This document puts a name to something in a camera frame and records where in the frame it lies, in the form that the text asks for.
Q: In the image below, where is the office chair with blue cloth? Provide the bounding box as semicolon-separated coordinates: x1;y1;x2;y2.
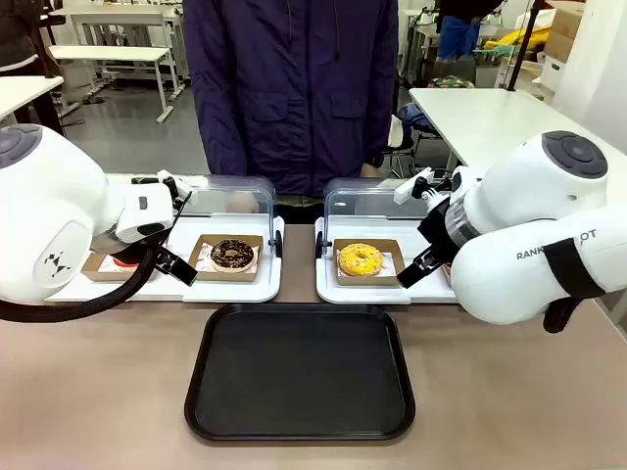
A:
380;101;440;178

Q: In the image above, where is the brown cardboard donut box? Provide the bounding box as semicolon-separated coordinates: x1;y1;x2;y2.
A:
80;251;159;283
194;234;265;284
332;238;408;287

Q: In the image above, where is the white display case base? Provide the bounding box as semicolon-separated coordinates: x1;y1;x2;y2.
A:
44;214;285;304
314;215;462;306

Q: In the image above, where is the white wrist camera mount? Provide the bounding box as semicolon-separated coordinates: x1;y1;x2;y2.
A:
393;166;453;206
116;168;195;244

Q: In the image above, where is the white desk with dark leg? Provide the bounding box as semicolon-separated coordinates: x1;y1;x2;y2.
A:
0;74;68;137

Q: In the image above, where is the black corrugated cable hose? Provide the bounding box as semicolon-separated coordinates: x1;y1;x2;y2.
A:
0;243;167;324

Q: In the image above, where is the bystander in blue clothes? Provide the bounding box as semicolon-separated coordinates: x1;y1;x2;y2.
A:
435;0;506;64

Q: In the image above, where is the person's right forearm navy sleeve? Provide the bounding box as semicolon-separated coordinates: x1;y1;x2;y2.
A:
184;58;250;181

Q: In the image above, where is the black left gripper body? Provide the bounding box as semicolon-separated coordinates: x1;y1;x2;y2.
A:
92;222;168;268

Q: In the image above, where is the yellow cloth bundle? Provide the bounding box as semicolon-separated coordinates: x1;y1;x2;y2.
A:
472;24;555;54

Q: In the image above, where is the black velcro arm strap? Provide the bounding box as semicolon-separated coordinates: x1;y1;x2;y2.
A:
542;238;608;301

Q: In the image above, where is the yellow glazed donut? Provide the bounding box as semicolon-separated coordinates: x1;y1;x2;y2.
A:
338;242;384;277

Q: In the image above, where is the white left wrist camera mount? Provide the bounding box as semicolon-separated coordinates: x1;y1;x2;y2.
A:
116;168;195;244

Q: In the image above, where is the chocolate sprinkled donut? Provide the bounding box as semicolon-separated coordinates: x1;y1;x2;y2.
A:
209;238;259;274

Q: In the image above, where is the black metal pole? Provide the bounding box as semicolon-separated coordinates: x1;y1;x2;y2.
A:
506;0;546;93

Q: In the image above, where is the black plastic serving tray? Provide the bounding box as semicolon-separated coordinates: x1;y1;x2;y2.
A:
183;303;417;445

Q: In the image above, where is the brown cardboard storage box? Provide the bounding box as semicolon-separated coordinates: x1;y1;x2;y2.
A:
543;2;587;64

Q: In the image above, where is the person's right hand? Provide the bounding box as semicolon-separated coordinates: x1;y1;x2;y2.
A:
228;189;260;215

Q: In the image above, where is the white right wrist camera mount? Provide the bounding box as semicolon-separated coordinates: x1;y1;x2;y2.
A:
393;166;453;206

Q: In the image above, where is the person's left forearm navy sleeve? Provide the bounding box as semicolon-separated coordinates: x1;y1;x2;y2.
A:
364;58;401;168

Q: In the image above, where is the large white table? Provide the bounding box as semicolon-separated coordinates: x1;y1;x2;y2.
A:
408;86;557;173

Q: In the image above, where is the white cardboard storage box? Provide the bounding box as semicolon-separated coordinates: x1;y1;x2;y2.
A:
531;52;570;102

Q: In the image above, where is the person's navy jacket torso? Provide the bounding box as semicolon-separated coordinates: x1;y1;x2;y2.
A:
182;0;401;198

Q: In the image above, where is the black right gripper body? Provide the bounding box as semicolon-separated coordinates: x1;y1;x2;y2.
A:
415;198;465;261

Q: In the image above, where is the clear display case lid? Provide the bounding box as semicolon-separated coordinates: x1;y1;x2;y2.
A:
169;174;284;259
315;176;445;259

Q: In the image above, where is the white frame workbench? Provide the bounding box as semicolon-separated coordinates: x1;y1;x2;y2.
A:
47;3;185;48

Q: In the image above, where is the camouflage pattern bag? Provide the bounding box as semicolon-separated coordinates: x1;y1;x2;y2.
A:
429;74;477;91

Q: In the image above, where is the bystander in dark coat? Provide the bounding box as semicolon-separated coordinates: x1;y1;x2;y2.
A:
0;0;60;78

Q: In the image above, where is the white workshop table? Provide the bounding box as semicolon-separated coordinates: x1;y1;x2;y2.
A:
47;44;178;123

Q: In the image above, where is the black cable loop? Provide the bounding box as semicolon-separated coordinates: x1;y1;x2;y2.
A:
542;295;580;336

